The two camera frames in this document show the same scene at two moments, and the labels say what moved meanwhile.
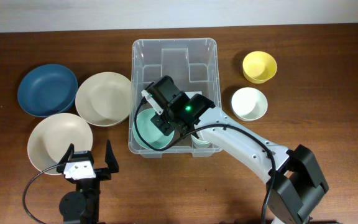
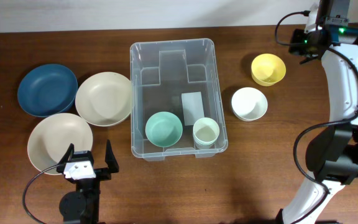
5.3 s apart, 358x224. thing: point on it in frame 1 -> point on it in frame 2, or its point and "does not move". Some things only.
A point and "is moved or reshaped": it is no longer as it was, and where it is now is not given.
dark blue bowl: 46,90 does not move
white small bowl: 248,104 does not move
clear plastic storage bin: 194,66 does not move
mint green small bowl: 149,132 is moved or reshaped
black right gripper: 164,127 -> 312,56
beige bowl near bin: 104,99 does not move
